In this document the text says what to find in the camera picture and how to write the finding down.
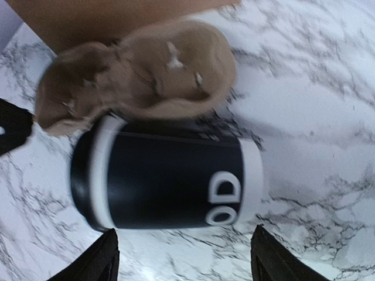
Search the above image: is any brown paper bag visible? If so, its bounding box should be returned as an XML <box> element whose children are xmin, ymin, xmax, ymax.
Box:
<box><xmin>8</xmin><ymin>0</ymin><xmax>238</xmax><ymax>53</ymax></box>

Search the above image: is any black plastic cup lid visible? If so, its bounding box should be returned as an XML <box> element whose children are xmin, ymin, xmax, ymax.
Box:
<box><xmin>70</xmin><ymin>131</ymin><xmax>103</xmax><ymax>232</ymax></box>

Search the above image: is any black paper coffee cup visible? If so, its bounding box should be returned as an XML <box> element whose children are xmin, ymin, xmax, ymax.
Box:
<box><xmin>88</xmin><ymin>116</ymin><xmax>264</xmax><ymax>231</ymax></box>

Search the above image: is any cardboard cup carrier tray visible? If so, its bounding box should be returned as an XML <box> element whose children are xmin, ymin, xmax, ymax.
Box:
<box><xmin>34</xmin><ymin>20</ymin><xmax>236</xmax><ymax>136</ymax></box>

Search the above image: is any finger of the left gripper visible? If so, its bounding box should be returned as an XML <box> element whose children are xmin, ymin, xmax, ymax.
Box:
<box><xmin>1</xmin><ymin>99</ymin><xmax>33</xmax><ymax>156</ymax></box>

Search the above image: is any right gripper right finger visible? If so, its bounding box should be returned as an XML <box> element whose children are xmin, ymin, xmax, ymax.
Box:
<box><xmin>251</xmin><ymin>225</ymin><xmax>328</xmax><ymax>281</ymax></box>

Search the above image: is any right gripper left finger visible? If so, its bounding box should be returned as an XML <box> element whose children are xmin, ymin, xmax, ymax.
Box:
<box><xmin>50</xmin><ymin>229</ymin><xmax>120</xmax><ymax>281</ymax></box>

